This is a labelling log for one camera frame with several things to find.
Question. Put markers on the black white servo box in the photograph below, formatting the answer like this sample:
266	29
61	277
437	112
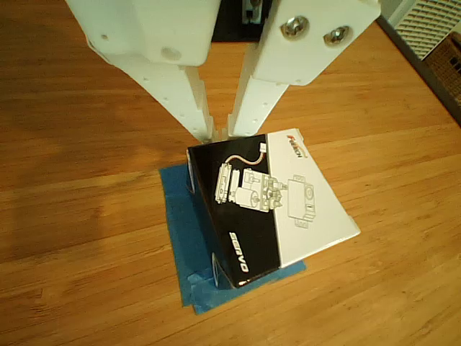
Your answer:
288	202

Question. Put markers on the blue paper target sheet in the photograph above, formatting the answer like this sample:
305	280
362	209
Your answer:
191	234

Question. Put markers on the brown wicker basket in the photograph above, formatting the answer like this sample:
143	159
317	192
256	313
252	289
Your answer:
446	65

